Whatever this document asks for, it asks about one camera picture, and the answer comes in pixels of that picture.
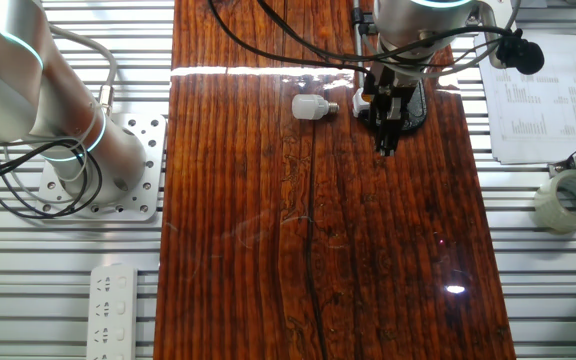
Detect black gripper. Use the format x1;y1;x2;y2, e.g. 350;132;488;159
365;59;419;157

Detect white light bulb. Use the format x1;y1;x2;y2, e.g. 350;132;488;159
291;93;340;121

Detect white bulb socket adapter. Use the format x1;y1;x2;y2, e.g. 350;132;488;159
351;87;373;119

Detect black C-clamp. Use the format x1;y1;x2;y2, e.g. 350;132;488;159
351;7;428;134

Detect printed paper sheets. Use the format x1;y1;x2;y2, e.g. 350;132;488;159
473;29;576;165

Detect brown wooden board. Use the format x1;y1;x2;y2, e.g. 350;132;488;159
152;0;518;360

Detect clear tape roll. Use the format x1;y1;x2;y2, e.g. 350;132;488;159
533;168;576;234

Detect white power strip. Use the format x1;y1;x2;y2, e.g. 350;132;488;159
86;263;139;360

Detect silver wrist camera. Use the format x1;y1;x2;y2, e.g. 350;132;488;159
477;0;517;69

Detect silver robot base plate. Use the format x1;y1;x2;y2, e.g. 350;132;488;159
35;112;168;222

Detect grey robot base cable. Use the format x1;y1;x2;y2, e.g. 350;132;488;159
47;24;119;116

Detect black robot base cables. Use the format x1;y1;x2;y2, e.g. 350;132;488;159
0;139;104;220

